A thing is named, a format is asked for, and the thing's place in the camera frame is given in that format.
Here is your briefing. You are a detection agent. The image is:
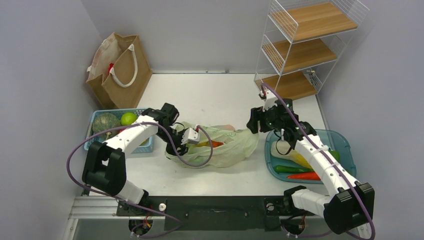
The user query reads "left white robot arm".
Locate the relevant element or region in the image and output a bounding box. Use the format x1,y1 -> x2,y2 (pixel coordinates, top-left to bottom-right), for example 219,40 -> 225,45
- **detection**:
82,103 -> 199,215

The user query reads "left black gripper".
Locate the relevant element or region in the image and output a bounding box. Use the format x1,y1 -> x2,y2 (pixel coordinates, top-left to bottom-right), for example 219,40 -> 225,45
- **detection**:
156,126 -> 189,162

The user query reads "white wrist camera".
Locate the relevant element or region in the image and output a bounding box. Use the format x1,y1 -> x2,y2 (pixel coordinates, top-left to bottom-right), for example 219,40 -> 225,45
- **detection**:
181,128 -> 200,145
259,89 -> 279,112

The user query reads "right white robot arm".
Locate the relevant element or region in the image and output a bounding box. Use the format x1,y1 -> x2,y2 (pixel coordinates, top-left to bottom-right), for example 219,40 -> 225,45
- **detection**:
246,100 -> 376,240

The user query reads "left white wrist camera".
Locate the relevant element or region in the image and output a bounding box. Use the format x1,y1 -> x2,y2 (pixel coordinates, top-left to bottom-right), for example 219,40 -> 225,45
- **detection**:
181,128 -> 200,145

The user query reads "green plastic grocery bag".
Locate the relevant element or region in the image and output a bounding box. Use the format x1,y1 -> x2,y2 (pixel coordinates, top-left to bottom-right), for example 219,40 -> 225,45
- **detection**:
164,124 -> 259,168

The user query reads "green bell pepper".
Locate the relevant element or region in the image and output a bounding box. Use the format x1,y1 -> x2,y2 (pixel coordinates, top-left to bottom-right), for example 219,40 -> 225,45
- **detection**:
329,150 -> 341,162

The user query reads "light blue plastic basket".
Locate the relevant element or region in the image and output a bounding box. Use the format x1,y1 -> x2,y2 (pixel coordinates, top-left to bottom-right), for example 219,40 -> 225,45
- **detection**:
86,108 -> 154,154

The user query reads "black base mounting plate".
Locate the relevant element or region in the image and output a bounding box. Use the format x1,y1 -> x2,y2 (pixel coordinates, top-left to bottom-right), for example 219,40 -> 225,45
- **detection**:
116,195 -> 309,232

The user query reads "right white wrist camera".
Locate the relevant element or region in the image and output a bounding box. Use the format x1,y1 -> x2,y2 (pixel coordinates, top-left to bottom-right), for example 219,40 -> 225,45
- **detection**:
259,89 -> 279,112

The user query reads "teal plastic tray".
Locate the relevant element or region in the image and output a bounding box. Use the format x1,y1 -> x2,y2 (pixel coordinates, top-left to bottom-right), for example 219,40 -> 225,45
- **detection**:
264,129 -> 357,184

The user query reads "yellow napa cabbage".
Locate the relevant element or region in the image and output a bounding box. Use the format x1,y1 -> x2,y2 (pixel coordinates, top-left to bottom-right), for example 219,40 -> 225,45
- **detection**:
270,140 -> 312,169

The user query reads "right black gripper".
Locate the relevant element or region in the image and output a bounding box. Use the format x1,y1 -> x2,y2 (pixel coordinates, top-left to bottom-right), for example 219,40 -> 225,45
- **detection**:
248,102 -> 285,134

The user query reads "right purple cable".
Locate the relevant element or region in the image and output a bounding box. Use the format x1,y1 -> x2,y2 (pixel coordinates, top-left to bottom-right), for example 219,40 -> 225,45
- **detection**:
261,82 -> 377,240

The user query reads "brown jute tote bag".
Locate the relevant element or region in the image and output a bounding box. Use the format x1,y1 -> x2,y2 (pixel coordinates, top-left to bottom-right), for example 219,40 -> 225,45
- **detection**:
86,32 -> 153,109

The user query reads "white wire wooden shelf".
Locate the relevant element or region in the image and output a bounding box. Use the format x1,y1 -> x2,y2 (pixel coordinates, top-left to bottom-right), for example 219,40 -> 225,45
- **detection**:
254,0 -> 369,100

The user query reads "green lime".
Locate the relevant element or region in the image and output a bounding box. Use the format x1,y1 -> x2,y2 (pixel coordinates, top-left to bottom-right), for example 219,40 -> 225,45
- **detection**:
120,112 -> 138,126

